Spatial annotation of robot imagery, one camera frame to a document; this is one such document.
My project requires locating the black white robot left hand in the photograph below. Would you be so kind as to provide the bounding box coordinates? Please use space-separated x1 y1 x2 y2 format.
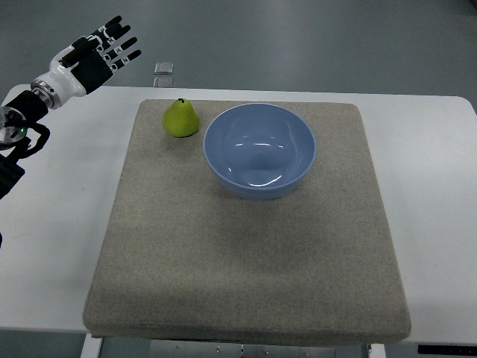
31 16 141 109

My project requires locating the green pear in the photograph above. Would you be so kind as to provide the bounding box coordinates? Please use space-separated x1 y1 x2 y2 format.
162 98 200 138

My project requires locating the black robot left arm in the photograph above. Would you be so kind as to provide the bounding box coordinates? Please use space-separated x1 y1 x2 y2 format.
1 90 50 197

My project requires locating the blue bowl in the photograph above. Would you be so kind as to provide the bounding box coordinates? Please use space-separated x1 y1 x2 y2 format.
203 103 317 201

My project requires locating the lower metal floor plate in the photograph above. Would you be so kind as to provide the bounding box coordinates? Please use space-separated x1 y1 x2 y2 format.
153 77 173 88

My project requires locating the metal floor plate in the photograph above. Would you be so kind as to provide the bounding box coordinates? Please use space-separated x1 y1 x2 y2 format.
154 62 174 75
153 77 173 88

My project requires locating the upper metal floor plate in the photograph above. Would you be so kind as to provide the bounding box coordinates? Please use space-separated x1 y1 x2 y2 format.
154 62 174 75

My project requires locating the beige felt mat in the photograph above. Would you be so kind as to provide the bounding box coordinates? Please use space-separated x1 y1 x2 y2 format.
83 100 411 346

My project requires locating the metal table frame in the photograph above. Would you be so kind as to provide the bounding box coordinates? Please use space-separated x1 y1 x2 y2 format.
80 334 387 357

